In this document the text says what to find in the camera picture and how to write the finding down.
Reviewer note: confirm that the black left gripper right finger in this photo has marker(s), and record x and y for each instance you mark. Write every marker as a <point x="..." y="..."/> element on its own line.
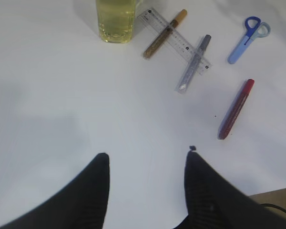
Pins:
<point x="213" y="203"/>

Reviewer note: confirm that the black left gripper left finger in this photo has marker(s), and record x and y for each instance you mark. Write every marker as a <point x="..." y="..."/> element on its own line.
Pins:
<point x="81" y="204"/>

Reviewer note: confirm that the blue scissors with sheath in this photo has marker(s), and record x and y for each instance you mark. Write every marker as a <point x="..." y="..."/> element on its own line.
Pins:
<point x="255" y="28"/>

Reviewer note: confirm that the yellow liquid plastic bottle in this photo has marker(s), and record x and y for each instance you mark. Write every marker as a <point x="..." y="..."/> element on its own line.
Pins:
<point x="116" y="19"/>

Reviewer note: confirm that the red marker pen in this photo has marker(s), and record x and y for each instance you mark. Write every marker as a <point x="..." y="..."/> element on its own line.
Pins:
<point x="235" y="109"/>

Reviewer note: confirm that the silver marker pen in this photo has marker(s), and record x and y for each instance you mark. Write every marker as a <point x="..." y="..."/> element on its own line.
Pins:
<point x="193" y="65"/>

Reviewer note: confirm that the gold marker pen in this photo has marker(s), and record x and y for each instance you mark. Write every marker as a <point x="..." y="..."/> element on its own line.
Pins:
<point x="162" y="37"/>

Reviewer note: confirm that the clear plastic ruler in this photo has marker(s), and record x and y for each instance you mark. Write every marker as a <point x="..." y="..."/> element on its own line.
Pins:
<point x="157" y="23"/>

